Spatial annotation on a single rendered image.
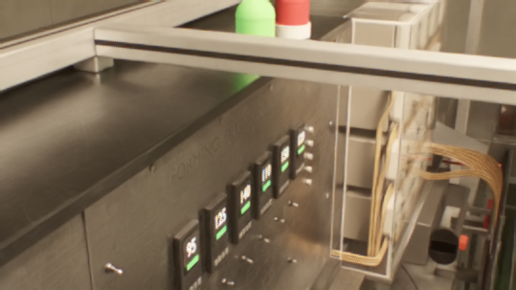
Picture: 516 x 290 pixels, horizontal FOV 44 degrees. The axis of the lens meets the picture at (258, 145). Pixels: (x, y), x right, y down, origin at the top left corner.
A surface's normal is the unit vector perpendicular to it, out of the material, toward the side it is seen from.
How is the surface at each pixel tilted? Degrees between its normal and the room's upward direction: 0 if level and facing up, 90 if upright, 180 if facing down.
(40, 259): 90
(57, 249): 90
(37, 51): 90
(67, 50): 90
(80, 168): 0
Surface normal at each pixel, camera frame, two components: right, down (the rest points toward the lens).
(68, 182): 0.00, -0.93
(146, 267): 0.92, 0.14
